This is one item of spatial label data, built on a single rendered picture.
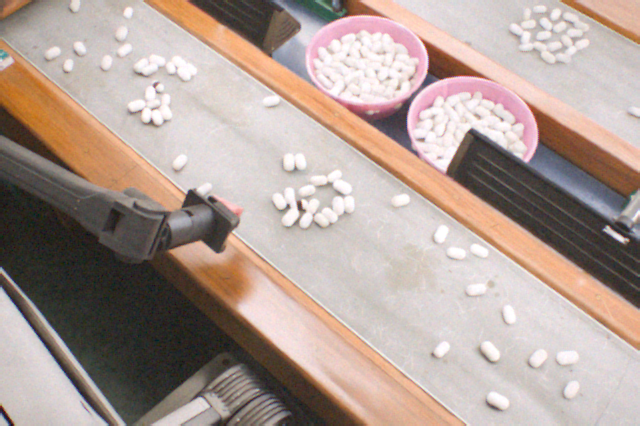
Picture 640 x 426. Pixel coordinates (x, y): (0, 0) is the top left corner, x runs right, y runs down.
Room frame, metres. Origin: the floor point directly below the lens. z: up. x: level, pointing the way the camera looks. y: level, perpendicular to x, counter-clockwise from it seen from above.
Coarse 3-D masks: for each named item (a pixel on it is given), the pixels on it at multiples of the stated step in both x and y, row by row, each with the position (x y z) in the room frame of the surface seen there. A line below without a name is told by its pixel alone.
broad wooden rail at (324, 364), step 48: (0, 48) 1.08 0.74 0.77; (0, 96) 0.94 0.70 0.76; (48, 96) 0.94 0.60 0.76; (48, 144) 0.81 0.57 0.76; (96, 144) 0.81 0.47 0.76; (144, 192) 0.70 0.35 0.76; (192, 288) 0.53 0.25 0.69; (240, 288) 0.50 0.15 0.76; (288, 288) 0.50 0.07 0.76; (240, 336) 0.45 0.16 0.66; (288, 336) 0.41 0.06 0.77; (336, 336) 0.41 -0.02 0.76; (288, 384) 0.38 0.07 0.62; (336, 384) 0.33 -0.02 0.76; (384, 384) 0.33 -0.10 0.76
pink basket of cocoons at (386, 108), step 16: (352, 16) 1.18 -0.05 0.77; (368, 16) 1.18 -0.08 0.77; (320, 32) 1.13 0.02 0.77; (336, 32) 1.15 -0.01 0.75; (352, 32) 1.17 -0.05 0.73; (384, 32) 1.16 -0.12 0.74; (400, 32) 1.15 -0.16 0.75; (416, 48) 1.10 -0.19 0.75; (336, 96) 0.94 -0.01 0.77; (400, 96) 0.94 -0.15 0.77; (352, 112) 0.94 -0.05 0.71; (384, 112) 0.95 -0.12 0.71
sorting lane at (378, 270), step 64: (64, 0) 1.27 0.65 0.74; (128, 0) 1.27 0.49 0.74; (128, 64) 1.05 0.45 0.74; (192, 64) 1.05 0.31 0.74; (128, 128) 0.87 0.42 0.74; (192, 128) 0.87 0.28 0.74; (256, 128) 0.87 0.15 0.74; (320, 128) 0.88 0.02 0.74; (256, 192) 0.72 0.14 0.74; (320, 192) 0.72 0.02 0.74; (384, 192) 0.72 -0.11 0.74; (320, 256) 0.58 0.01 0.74; (384, 256) 0.58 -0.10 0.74; (384, 320) 0.45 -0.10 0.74; (448, 320) 0.46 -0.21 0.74; (576, 320) 0.46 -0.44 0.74; (448, 384) 0.34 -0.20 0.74; (512, 384) 0.34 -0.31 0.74
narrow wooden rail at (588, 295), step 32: (160, 0) 1.24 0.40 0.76; (192, 32) 1.14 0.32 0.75; (224, 32) 1.13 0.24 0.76; (256, 64) 1.03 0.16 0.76; (288, 96) 0.94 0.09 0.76; (320, 96) 0.94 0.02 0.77; (352, 128) 0.86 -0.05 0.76; (384, 160) 0.78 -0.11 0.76; (416, 160) 0.78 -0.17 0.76; (448, 192) 0.71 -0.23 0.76; (480, 224) 0.64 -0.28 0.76; (512, 224) 0.64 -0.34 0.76; (512, 256) 0.58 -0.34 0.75; (544, 256) 0.57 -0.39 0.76; (576, 288) 0.51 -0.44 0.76; (608, 320) 0.45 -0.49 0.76
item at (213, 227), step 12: (192, 192) 0.60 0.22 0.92; (192, 204) 0.59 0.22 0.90; (204, 204) 0.58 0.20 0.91; (192, 216) 0.54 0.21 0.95; (204, 216) 0.55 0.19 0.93; (216, 216) 0.56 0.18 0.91; (204, 228) 0.53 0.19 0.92; (216, 228) 0.54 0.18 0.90; (228, 228) 0.54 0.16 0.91; (192, 240) 0.51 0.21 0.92; (204, 240) 0.53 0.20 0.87; (216, 240) 0.53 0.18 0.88; (216, 252) 0.51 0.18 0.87
